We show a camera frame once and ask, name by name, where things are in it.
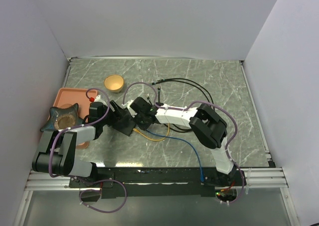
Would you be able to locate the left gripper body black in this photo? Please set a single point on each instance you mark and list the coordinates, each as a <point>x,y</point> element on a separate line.
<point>111,116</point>

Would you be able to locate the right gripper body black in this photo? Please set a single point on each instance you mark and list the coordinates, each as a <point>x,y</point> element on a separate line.
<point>140,121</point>

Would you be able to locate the black network switch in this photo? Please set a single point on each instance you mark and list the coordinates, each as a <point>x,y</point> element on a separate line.
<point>124,124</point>

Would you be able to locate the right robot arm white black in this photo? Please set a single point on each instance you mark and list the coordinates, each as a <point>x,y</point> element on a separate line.
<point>200,116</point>

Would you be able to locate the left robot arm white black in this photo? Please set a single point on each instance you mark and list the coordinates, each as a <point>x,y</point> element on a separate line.
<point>55,154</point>

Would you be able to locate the pink plastic tray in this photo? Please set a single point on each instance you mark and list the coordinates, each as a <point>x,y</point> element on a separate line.
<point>75,95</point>

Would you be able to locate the yellow wooden bowl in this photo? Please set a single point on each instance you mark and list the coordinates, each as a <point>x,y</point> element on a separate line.
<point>114,83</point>

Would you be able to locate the dark blue star dish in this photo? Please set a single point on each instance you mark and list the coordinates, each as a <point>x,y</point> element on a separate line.
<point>61,118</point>

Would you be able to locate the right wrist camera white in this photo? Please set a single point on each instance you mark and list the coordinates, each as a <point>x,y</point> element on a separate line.
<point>128,106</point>

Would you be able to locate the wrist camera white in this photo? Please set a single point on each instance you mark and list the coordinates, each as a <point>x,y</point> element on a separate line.
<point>128,106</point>
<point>97,99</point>

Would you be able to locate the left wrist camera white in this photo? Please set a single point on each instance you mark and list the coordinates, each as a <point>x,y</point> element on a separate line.
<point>97,99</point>

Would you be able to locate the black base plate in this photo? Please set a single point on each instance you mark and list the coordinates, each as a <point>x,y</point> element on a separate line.
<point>151,182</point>

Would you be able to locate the aluminium frame rail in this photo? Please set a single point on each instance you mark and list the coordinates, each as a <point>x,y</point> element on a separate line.
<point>265,178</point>

